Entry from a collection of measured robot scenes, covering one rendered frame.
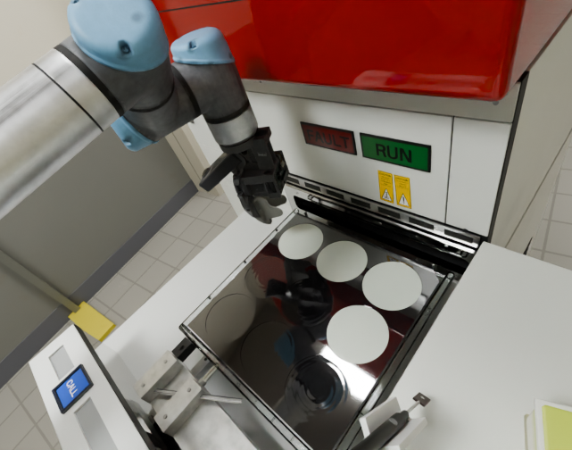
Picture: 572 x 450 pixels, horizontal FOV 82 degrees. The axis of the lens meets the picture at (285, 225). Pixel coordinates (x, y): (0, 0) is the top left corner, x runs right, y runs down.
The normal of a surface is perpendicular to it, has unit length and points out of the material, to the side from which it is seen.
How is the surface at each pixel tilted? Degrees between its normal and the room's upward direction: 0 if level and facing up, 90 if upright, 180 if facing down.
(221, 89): 92
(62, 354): 0
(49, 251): 90
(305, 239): 0
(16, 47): 90
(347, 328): 0
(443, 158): 90
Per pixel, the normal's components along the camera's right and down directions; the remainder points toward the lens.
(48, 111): 0.53, 0.20
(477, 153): -0.65, 0.66
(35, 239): 0.80, 0.22
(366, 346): -0.28, -0.68
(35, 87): 0.15, -0.18
